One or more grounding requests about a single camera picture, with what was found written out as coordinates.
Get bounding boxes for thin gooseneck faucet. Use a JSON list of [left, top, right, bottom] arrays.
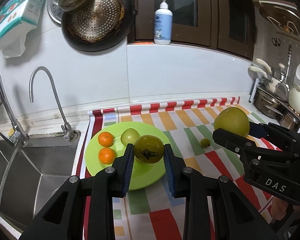
[[29, 66, 78, 142]]

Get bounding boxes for stainless steel sink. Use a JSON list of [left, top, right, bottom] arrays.
[[0, 140, 79, 228]]

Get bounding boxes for striped colourful tablecloth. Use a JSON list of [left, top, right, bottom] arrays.
[[82, 96, 300, 240]]

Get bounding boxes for large chrome faucet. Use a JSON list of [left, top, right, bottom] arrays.
[[0, 57, 29, 147]]

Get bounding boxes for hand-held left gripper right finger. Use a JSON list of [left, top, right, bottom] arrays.
[[164, 144, 278, 240]]

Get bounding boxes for large orange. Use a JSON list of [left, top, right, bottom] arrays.
[[98, 147, 116, 165], [98, 131, 115, 148]]

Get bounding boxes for black frying pan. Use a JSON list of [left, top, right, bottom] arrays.
[[61, 0, 135, 52]]

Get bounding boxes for perforated steel steamer plate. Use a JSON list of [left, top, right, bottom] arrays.
[[47, 0, 136, 24]]

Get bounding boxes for small stainless steel pot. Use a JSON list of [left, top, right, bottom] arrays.
[[279, 110, 300, 128]]

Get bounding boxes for white pump bottle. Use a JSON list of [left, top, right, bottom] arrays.
[[154, 0, 173, 45]]

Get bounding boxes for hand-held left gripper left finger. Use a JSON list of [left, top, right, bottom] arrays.
[[19, 144, 135, 240]]

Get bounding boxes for white ceramic jug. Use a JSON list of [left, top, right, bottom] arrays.
[[289, 86, 300, 115]]

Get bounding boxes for glass pot lid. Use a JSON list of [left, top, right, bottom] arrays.
[[259, 2, 300, 39]]

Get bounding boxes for yellow green apple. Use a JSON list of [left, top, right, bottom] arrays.
[[214, 107, 250, 138]]

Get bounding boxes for dark wooden window frame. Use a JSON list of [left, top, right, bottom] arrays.
[[134, 0, 255, 60]]

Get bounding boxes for large stainless steel pot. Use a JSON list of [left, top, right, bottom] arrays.
[[254, 89, 284, 119]]

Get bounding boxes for white handled knife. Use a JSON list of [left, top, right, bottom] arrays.
[[255, 58, 272, 74], [250, 66, 268, 79]]

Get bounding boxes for teal tissue pack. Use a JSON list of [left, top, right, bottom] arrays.
[[0, 0, 49, 48]]

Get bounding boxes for pale green apple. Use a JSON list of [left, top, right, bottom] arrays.
[[120, 128, 140, 147]]

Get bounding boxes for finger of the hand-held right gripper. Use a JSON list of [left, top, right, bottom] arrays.
[[212, 128, 297, 167], [248, 122, 300, 153]]

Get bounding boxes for person's right hand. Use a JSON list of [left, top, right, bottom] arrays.
[[271, 196, 289, 222]]

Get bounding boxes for metal dish rack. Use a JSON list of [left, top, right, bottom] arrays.
[[250, 79, 300, 130]]

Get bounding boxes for steel strainer ladle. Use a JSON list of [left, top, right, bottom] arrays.
[[275, 42, 292, 102]]

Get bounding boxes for green plate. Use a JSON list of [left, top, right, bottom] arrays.
[[84, 121, 169, 191]]

